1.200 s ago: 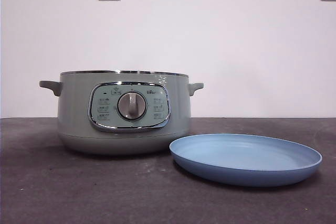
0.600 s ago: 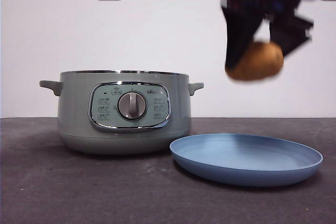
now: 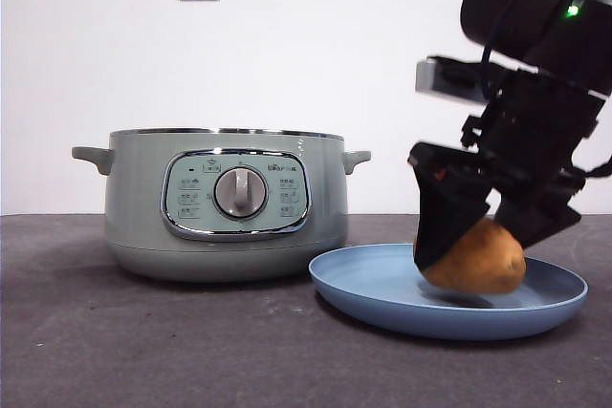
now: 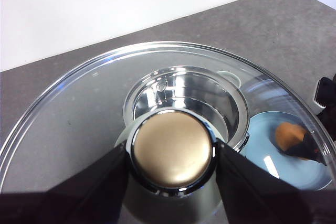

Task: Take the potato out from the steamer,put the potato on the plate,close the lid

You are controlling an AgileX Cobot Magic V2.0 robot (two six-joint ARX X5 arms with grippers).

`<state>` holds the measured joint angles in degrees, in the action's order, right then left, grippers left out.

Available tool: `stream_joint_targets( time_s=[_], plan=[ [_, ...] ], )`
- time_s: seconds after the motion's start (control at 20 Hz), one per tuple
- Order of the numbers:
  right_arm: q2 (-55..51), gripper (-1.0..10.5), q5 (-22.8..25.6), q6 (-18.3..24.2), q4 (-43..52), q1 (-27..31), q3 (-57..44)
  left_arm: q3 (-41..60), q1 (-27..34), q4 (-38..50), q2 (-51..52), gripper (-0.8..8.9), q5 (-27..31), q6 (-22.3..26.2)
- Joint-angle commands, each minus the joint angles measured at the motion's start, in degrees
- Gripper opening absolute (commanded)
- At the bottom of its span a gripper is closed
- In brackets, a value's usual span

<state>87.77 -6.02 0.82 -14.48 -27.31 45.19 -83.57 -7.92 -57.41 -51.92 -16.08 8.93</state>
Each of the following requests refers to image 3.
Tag brown potato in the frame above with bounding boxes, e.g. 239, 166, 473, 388
420, 217, 528, 295

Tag blue round plate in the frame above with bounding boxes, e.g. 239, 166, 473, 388
308, 243, 589, 342

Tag pale green electric steamer pot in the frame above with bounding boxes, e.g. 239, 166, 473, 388
71, 128, 373, 284

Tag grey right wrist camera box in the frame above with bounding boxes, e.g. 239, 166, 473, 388
414, 57, 489, 104

